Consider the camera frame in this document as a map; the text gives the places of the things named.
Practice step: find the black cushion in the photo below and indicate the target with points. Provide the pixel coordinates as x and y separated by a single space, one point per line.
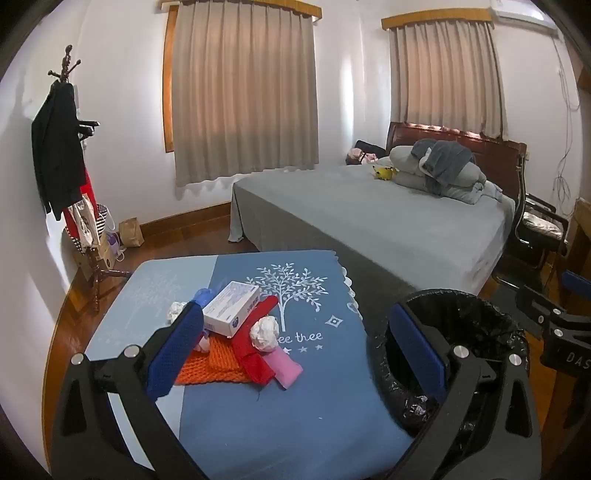
371 146

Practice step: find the dark grey towel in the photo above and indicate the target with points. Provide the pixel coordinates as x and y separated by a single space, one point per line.
443 159

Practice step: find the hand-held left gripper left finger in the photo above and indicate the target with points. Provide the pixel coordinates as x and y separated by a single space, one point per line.
175 344

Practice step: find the black jacket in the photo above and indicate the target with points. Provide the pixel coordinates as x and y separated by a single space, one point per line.
55 147

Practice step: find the wooden coat rack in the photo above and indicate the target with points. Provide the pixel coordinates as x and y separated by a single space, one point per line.
98 277

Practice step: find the grey bed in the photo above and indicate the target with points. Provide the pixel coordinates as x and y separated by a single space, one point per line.
369 221

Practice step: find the short wooden pelmet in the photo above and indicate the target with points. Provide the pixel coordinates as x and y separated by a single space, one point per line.
434 17

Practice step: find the cardboard box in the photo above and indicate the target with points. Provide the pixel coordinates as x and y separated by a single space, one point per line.
85 265

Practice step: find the wide beige curtain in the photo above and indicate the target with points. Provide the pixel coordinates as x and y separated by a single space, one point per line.
244 92

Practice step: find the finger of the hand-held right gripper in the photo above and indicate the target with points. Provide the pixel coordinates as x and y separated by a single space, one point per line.
535 307
577 281

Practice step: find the blue glove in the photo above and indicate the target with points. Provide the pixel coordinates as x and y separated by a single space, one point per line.
203 296

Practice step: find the white air conditioner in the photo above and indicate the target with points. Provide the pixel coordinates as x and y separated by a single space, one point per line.
526 11

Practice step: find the black-lined trash bin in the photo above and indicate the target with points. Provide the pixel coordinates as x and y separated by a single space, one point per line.
485 318

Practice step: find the grey pillow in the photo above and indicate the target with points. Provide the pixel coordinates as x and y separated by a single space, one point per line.
401 157
411 180

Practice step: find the brown paper bag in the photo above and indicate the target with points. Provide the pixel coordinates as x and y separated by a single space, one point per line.
131 233

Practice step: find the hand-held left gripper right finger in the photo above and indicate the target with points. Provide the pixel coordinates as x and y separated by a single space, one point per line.
415 346

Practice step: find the black office chair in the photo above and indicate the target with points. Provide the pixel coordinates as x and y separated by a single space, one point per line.
535 221

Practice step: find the red garment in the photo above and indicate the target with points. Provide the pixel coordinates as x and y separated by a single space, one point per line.
88 194

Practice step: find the white tissue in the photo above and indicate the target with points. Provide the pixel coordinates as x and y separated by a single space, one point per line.
202 344
264 334
178 311

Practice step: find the wooden headboard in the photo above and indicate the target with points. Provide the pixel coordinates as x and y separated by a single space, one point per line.
498 152

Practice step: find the blue tree print tablecloth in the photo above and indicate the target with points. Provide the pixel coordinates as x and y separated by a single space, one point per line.
286 415

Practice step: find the yellow plush toy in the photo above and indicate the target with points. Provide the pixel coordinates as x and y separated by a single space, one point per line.
384 173

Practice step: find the long wooden pelmet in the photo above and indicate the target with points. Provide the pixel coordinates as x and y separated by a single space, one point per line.
240 4

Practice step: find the purple white bag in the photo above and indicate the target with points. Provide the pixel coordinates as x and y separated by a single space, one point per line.
111 251

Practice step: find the narrow beige curtain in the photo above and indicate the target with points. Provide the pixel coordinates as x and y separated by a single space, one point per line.
443 78

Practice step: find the white medicine box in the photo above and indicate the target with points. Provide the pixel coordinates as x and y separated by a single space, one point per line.
231 307

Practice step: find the pink cloth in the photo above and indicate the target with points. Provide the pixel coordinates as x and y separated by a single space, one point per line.
287 369

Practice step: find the red cloth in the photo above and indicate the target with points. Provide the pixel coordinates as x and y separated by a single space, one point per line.
251 360

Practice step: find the orange foam mesh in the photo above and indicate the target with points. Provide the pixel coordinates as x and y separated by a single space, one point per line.
207 369

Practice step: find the striped bag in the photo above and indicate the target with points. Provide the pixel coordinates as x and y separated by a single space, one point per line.
104 219

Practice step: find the beige tote bag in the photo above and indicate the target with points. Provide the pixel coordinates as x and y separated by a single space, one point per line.
85 221

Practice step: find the black steamer hanger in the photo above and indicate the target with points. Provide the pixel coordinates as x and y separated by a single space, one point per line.
87 127

